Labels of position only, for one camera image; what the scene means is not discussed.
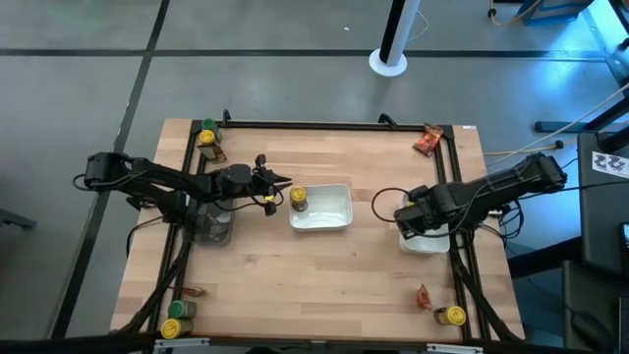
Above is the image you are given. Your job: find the black desk foot bar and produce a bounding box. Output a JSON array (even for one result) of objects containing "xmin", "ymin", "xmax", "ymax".
[
  {"xmin": 507, "ymin": 235, "xmax": 584, "ymax": 280},
  {"xmin": 534, "ymin": 95, "xmax": 629, "ymax": 135}
]

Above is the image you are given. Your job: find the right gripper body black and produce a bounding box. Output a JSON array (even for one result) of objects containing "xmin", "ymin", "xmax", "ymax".
[{"xmin": 394, "ymin": 185, "xmax": 433, "ymax": 241}]

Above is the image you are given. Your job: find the thin black cable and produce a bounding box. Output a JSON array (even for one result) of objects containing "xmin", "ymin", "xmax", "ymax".
[{"xmin": 125, "ymin": 215, "xmax": 166, "ymax": 260}]

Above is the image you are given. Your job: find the grey floor object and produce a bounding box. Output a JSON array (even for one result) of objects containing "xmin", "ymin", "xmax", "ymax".
[{"xmin": 0, "ymin": 208, "xmax": 38, "ymax": 231}]

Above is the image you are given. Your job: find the white paper with black marks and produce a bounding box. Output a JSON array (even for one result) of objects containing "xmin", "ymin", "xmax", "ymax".
[{"xmin": 592, "ymin": 150, "xmax": 629, "ymax": 179}]

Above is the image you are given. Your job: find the black aluminium table frame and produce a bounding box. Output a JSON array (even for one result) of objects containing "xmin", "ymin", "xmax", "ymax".
[{"xmin": 144, "ymin": 117, "xmax": 495, "ymax": 353}]

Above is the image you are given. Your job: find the yellow cable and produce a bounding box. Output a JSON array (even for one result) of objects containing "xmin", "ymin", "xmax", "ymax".
[{"xmin": 487, "ymin": 0, "xmax": 544, "ymax": 27}]

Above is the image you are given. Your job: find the black side table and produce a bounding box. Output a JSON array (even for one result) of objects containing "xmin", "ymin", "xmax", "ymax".
[{"xmin": 561, "ymin": 259, "xmax": 629, "ymax": 353}]

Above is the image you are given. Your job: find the taco seasoning packet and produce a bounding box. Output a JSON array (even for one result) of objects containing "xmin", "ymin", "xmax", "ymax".
[
  {"xmin": 171, "ymin": 285, "xmax": 207, "ymax": 299},
  {"xmin": 413, "ymin": 122, "xmax": 446, "ymax": 157},
  {"xmin": 198, "ymin": 143, "xmax": 228, "ymax": 165},
  {"xmin": 416, "ymin": 283, "xmax": 436, "ymax": 313}
]

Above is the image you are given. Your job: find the grey metal desk frame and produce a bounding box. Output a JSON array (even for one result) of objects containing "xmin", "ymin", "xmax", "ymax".
[{"xmin": 582, "ymin": 0, "xmax": 629, "ymax": 89}]

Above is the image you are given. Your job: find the blue cable bundle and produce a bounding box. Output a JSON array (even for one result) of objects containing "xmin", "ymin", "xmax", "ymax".
[{"xmin": 496, "ymin": 196, "xmax": 526, "ymax": 241}]

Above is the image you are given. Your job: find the silver metal bracket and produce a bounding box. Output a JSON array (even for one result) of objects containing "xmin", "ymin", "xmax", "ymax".
[
  {"xmin": 153, "ymin": 336, "xmax": 211, "ymax": 354},
  {"xmin": 426, "ymin": 342, "xmax": 486, "ymax": 354}
]

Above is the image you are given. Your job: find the white and black pole stand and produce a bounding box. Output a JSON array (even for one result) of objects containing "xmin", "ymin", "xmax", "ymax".
[{"xmin": 368, "ymin": 0, "xmax": 423, "ymax": 79}]

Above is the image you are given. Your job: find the black desk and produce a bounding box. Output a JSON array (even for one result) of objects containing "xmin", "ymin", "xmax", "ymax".
[{"xmin": 577, "ymin": 131, "xmax": 629, "ymax": 276}]

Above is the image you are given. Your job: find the black computer mouse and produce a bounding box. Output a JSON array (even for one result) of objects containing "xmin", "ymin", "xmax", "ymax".
[{"xmin": 572, "ymin": 311, "xmax": 615, "ymax": 353}]

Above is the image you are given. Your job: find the dark transparent plastic bin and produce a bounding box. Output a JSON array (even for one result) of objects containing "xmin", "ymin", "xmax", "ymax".
[{"xmin": 189, "ymin": 191, "xmax": 238, "ymax": 247}]

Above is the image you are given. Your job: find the white plastic bin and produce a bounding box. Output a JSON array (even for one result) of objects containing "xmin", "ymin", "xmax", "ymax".
[
  {"xmin": 398, "ymin": 194, "xmax": 452, "ymax": 256},
  {"xmin": 288, "ymin": 183, "xmax": 355, "ymax": 233}
]

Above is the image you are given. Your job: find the black device with screen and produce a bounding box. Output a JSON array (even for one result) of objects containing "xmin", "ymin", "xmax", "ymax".
[{"xmin": 618, "ymin": 221, "xmax": 629, "ymax": 263}]

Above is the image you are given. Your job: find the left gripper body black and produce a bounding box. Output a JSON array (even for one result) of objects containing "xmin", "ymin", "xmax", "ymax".
[{"xmin": 251, "ymin": 153, "xmax": 277, "ymax": 217}]

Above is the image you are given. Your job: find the beige cable with black plug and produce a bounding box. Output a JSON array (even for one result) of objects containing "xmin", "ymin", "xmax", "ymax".
[{"xmin": 484, "ymin": 140, "xmax": 565, "ymax": 157}]

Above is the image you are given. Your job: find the blue box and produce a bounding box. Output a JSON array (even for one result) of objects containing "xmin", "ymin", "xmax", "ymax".
[{"xmin": 515, "ymin": 0, "xmax": 596, "ymax": 26}]

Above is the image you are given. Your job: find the black cable bundle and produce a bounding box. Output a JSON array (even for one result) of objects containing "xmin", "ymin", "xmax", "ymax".
[
  {"xmin": 0, "ymin": 230, "xmax": 196, "ymax": 354},
  {"xmin": 449, "ymin": 248, "xmax": 525, "ymax": 345}
]

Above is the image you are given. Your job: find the cream cable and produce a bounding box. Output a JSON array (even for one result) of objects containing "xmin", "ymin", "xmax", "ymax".
[{"xmin": 486, "ymin": 82, "xmax": 629, "ymax": 168}]

